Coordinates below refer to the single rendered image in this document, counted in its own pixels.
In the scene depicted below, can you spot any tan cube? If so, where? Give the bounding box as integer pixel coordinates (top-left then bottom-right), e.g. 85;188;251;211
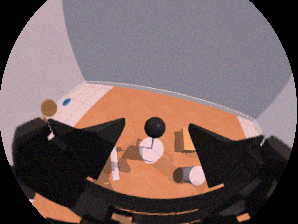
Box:
180;127;196;153

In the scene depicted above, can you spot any glass french press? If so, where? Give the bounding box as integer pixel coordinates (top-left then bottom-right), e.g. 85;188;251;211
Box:
140;117;166;164

